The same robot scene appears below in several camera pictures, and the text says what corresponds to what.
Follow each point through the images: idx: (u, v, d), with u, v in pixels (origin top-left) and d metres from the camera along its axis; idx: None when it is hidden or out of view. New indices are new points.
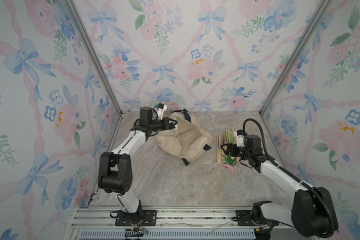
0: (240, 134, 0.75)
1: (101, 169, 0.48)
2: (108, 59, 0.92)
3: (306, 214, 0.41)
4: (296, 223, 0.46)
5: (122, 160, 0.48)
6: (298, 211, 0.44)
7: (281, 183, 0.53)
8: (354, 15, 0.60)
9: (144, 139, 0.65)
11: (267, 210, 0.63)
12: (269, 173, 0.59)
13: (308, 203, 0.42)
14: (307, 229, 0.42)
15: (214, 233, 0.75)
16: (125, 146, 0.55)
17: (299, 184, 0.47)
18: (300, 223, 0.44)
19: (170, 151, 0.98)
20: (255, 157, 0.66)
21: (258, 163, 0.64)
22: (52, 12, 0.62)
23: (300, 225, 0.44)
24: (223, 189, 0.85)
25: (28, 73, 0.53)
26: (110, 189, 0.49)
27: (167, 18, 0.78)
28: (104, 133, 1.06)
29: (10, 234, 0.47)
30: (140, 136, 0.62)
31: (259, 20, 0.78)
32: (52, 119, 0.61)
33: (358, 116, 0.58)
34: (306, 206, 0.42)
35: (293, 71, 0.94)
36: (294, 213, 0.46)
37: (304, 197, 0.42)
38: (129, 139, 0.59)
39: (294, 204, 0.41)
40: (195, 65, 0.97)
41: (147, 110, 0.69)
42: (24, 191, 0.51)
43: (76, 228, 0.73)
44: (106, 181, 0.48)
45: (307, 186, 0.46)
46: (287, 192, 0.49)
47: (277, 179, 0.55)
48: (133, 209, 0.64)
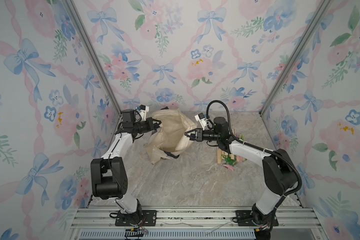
0: (202, 118, 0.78)
1: (93, 177, 0.46)
2: (107, 59, 0.92)
3: (275, 175, 0.48)
4: (271, 188, 0.52)
5: (114, 163, 0.47)
6: (269, 175, 0.50)
7: (251, 156, 0.58)
8: (354, 15, 0.60)
9: (131, 139, 0.64)
11: (262, 203, 0.63)
12: (238, 150, 0.64)
13: (273, 166, 0.48)
14: (279, 188, 0.49)
15: (214, 233, 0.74)
16: (114, 149, 0.53)
17: (263, 152, 0.54)
18: (272, 185, 0.51)
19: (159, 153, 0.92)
20: (223, 141, 0.70)
21: (227, 146, 0.69)
22: (52, 12, 0.63)
23: (273, 186, 0.51)
24: (223, 189, 0.85)
25: (29, 73, 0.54)
26: (106, 194, 0.47)
27: (167, 18, 0.78)
28: (104, 133, 1.06)
29: (10, 234, 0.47)
30: (126, 137, 0.61)
31: (259, 21, 0.78)
32: (52, 119, 0.61)
33: (358, 116, 0.58)
34: (274, 170, 0.48)
35: (293, 71, 0.94)
36: (266, 178, 0.52)
37: (270, 162, 0.48)
38: (117, 142, 0.57)
39: (265, 170, 0.51)
40: (195, 65, 0.97)
41: (129, 111, 0.68)
42: (24, 191, 0.51)
43: (76, 228, 0.73)
44: (101, 187, 0.47)
45: (269, 151, 0.53)
46: (256, 162, 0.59)
47: (246, 154, 0.61)
48: (133, 209, 0.63)
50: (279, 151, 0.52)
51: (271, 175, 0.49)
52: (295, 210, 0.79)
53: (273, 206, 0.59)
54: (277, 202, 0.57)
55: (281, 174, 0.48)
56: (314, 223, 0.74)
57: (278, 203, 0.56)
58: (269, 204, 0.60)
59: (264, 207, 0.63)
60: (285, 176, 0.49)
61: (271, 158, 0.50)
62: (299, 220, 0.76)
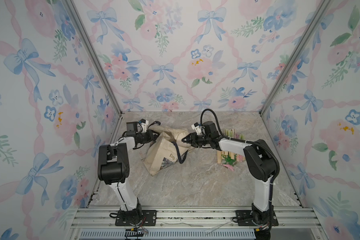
0: (197, 125, 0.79)
1: (100, 159, 0.53)
2: (108, 59, 0.92)
3: (255, 162, 0.54)
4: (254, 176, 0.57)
5: (120, 146, 0.54)
6: (250, 163, 0.57)
7: (235, 148, 0.66)
8: (354, 15, 0.60)
9: (133, 144, 0.72)
11: (258, 200, 0.65)
12: (226, 146, 0.71)
13: (253, 154, 0.54)
14: (260, 174, 0.54)
15: (214, 233, 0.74)
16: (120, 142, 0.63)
17: (245, 143, 0.61)
18: (254, 172, 0.57)
19: (163, 152, 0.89)
20: (215, 140, 0.77)
21: (217, 144, 0.76)
22: (52, 12, 0.62)
23: (255, 174, 0.57)
24: (223, 189, 0.85)
25: (29, 73, 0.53)
26: (110, 178, 0.52)
27: (167, 18, 0.78)
28: (104, 133, 1.06)
29: (10, 234, 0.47)
30: (130, 139, 0.69)
31: (259, 20, 0.78)
32: (52, 119, 0.61)
33: (358, 116, 0.58)
34: (254, 157, 0.54)
35: (293, 71, 0.94)
36: (249, 167, 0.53)
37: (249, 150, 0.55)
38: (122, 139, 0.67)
39: (247, 159, 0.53)
40: (195, 65, 0.97)
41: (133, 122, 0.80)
42: (24, 191, 0.51)
43: (76, 228, 0.73)
44: (106, 169, 0.52)
45: (250, 141, 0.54)
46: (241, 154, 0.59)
47: (231, 148, 0.68)
48: (133, 205, 0.65)
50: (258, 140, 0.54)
51: (252, 163, 0.56)
52: (295, 210, 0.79)
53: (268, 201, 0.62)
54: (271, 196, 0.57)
55: (261, 161, 0.54)
56: (314, 223, 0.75)
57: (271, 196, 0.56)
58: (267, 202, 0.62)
59: (260, 204, 0.65)
60: (265, 162, 0.55)
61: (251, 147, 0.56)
62: (299, 220, 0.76)
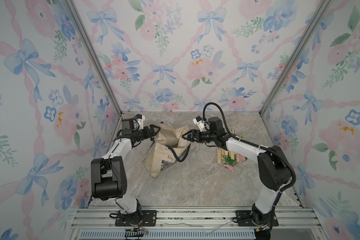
0: (200, 120, 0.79)
1: (93, 177, 0.47)
2: (107, 59, 0.92)
3: (269, 170, 0.49)
4: (266, 185, 0.53)
5: (115, 162, 0.48)
6: (263, 171, 0.52)
7: (246, 153, 0.60)
8: (354, 16, 0.60)
9: (130, 146, 0.66)
11: (261, 203, 0.64)
12: (235, 147, 0.65)
13: (268, 162, 0.50)
14: (273, 183, 0.50)
15: (214, 233, 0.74)
16: (114, 150, 0.55)
17: (259, 149, 0.55)
18: (266, 181, 0.53)
19: (160, 155, 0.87)
20: (220, 138, 0.71)
21: (224, 142, 0.70)
22: (52, 12, 0.62)
23: (267, 183, 0.53)
24: (222, 189, 0.85)
25: (29, 73, 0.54)
26: (105, 196, 0.48)
27: (167, 18, 0.78)
28: (104, 133, 1.06)
29: (10, 234, 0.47)
30: (126, 141, 0.64)
31: (259, 21, 0.78)
32: (52, 119, 0.61)
33: (358, 116, 0.58)
34: (268, 165, 0.49)
35: (293, 71, 0.94)
36: (261, 175, 0.54)
37: (264, 158, 0.50)
38: (116, 145, 0.59)
39: (259, 166, 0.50)
40: (195, 65, 0.97)
41: (128, 119, 0.72)
42: (24, 191, 0.51)
43: (76, 228, 0.73)
44: (101, 188, 0.47)
45: (264, 148, 0.55)
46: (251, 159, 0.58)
47: (241, 150, 0.62)
48: (133, 209, 0.64)
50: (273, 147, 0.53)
51: (266, 171, 0.51)
52: (295, 210, 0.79)
53: (272, 205, 0.61)
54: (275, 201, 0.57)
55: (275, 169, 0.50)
56: (314, 223, 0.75)
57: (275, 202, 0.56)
58: (268, 203, 0.60)
59: (263, 207, 0.64)
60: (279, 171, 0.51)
61: (266, 154, 0.51)
62: (299, 220, 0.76)
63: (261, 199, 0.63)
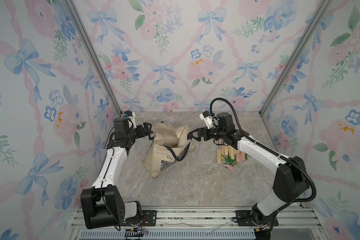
0: (207, 116, 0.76)
1: (86, 211, 0.41)
2: (107, 59, 0.92)
3: (289, 184, 0.45)
4: (279, 194, 0.50)
5: (107, 194, 0.41)
6: (280, 183, 0.47)
7: (262, 158, 0.54)
8: (354, 15, 0.60)
9: (124, 155, 0.57)
11: (263, 205, 0.63)
12: (248, 150, 0.59)
13: (289, 175, 0.45)
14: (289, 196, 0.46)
15: (214, 233, 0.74)
16: (107, 174, 0.47)
17: (278, 158, 0.49)
18: (281, 192, 0.48)
19: (159, 156, 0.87)
20: (230, 135, 0.65)
21: (234, 140, 0.63)
22: (52, 12, 0.62)
23: (281, 193, 0.49)
24: (223, 189, 0.85)
25: (29, 73, 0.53)
26: (101, 224, 0.42)
27: (167, 18, 0.78)
28: (104, 133, 1.06)
29: (10, 234, 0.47)
30: (119, 152, 0.55)
31: (259, 21, 0.78)
32: (52, 119, 0.61)
33: (358, 116, 0.58)
34: (288, 179, 0.45)
35: (293, 71, 0.94)
36: (276, 185, 0.49)
37: (285, 171, 0.45)
38: (110, 162, 0.51)
39: (277, 177, 0.48)
40: (195, 65, 0.97)
41: (122, 121, 0.62)
42: (24, 191, 0.51)
43: (76, 228, 0.73)
44: (97, 219, 0.42)
45: (285, 158, 0.49)
46: (266, 165, 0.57)
47: (257, 155, 0.56)
48: (133, 213, 0.63)
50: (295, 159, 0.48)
51: (283, 184, 0.46)
52: (295, 210, 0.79)
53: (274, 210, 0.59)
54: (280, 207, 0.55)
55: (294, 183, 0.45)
56: (314, 223, 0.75)
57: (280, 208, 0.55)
58: (270, 207, 0.60)
59: (265, 209, 0.63)
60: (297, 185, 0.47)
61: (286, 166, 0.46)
62: (298, 220, 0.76)
63: (264, 202, 0.63)
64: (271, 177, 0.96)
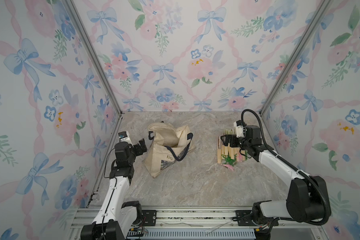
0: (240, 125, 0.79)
1: None
2: (108, 59, 0.92)
3: (301, 201, 0.43)
4: (291, 212, 0.47)
5: (108, 230, 0.40)
6: (293, 198, 0.45)
7: (279, 171, 0.53)
8: (354, 15, 0.60)
9: (128, 184, 0.57)
11: (267, 209, 0.63)
12: (269, 162, 0.58)
13: (303, 191, 0.43)
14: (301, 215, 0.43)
15: (214, 233, 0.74)
16: (109, 207, 0.46)
17: (296, 173, 0.48)
18: (293, 209, 0.46)
19: (159, 156, 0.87)
20: (254, 147, 0.66)
21: (257, 152, 0.64)
22: (52, 12, 0.62)
23: (293, 211, 0.46)
24: (222, 189, 0.85)
25: (28, 73, 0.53)
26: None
27: (167, 18, 0.78)
28: (104, 133, 1.06)
29: (10, 234, 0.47)
30: (123, 182, 0.55)
31: (259, 21, 0.78)
32: (52, 119, 0.61)
33: (358, 116, 0.58)
34: (301, 194, 0.43)
35: (293, 71, 0.94)
36: (290, 201, 0.47)
37: (299, 185, 0.43)
38: (112, 194, 0.50)
39: (290, 191, 0.46)
40: (195, 65, 0.97)
41: (123, 149, 0.60)
42: (24, 191, 0.51)
43: (76, 228, 0.73)
44: None
45: (303, 174, 0.47)
46: (283, 180, 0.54)
47: (275, 167, 0.55)
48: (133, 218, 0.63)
50: (315, 177, 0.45)
51: (296, 199, 0.44)
52: None
53: (277, 216, 0.57)
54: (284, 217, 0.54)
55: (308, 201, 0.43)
56: None
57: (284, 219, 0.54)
58: (273, 213, 0.59)
59: (267, 211, 0.63)
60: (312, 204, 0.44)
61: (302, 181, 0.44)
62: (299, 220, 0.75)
63: (268, 206, 0.62)
64: (271, 177, 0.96)
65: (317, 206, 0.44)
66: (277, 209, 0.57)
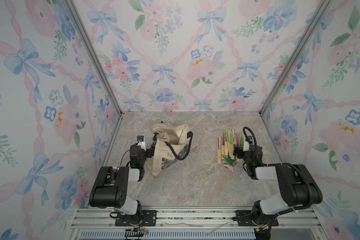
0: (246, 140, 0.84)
1: (98, 180, 0.48)
2: (108, 59, 0.92)
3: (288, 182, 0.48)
4: (285, 200, 0.49)
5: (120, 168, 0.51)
6: (283, 184, 0.50)
7: (270, 173, 0.61)
8: (354, 15, 0.60)
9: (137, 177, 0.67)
11: (266, 205, 0.64)
12: (262, 173, 0.67)
13: (286, 171, 0.50)
14: (291, 197, 0.46)
15: (214, 233, 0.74)
16: None
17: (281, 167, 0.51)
18: (286, 195, 0.49)
19: (160, 153, 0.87)
20: (252, 169, 0.73)
21: (254, 174, 0.72)
22: (52, 12, 0.62)
23: (286, 197, 0.48)
24: (222, 189, 0.85)
25: (28, 73, 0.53)
26: (100, 200, 0.45)
27: (167, 18, 0.78)
28: (104, 133, 1.06)
29: (10, 234, 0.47)
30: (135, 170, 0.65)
31: (259, 21, 0.78)
32: (52, 119, 0.61)
33: (358, 116, 0.58)
34: (286, 176, 0.49)
35: (293, 71, 0.94)
36: (282, 189, 0.50)
37: (284, 169, 0.50)
38: None
39: (280, 179, 0.51)
40: (195, 65, 0.97)
41: (136, 153, 0.71)
42: (24, 191, 0.51)
43: (76, 228, 0.73)
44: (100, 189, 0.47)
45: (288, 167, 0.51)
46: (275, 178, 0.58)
47: (267, 174, 0.63)
48: (133, 212, 0.64)
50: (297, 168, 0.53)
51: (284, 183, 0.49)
52: (296, 216, 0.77)
53: (275, 212, 0.60)
54: (281, 209, 0.56)
55: (294, 183, 0.47)
56: (314, 223, 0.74)
57: (282, 211, 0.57)
58: (272, 207, 0.60)
59: (266, 208, 0.64)
60: (298, 186, 0.47)
61: (287, 167, 0.51)
62: (298, 220, 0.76)
63: (267, 201, 0.63)
64: None
65: (302, 187, 0.47)
66: (276, 202, 0.57)
